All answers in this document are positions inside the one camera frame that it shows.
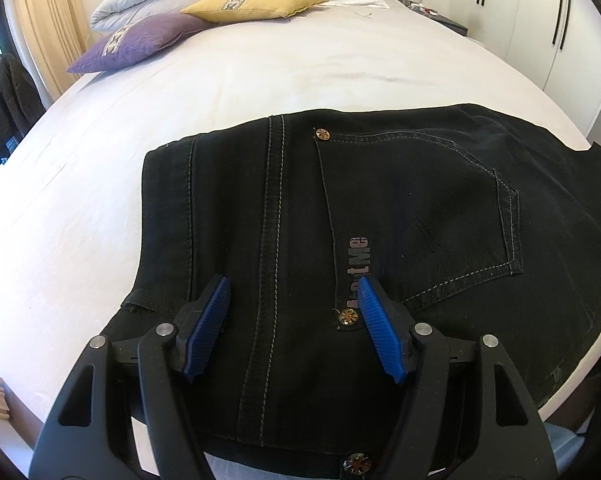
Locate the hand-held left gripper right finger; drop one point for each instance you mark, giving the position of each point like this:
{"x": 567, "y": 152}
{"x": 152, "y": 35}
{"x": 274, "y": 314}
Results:
{"x": 378, "y": 332}

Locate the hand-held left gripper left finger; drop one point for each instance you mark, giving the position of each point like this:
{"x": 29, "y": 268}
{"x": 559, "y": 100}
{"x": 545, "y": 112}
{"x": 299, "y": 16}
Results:
{"x": 209, "y": 332}

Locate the black denim pants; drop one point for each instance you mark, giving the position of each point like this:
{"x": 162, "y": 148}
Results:
{"x": 405, "y": 210}

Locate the bed with white sheet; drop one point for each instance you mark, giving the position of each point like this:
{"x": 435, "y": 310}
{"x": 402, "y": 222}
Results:
{"x": 280, "y": 85}

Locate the purple cushion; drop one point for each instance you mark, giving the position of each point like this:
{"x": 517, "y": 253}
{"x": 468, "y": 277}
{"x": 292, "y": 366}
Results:
{"x": 135, "y": 42}

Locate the dark jacket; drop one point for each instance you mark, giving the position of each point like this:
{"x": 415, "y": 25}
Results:
{"x": 8, "y": 105}

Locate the grey nightstand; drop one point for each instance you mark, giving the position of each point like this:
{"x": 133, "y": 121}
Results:
{"x": 448, "y": 22}

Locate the yellow cushion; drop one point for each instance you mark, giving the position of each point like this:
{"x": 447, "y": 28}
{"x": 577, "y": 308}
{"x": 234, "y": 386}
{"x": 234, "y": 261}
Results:
{"x": 255, "y": 2}

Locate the beige curtain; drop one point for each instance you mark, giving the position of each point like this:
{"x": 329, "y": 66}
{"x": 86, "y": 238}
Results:
{"x": 50, "y": 20}

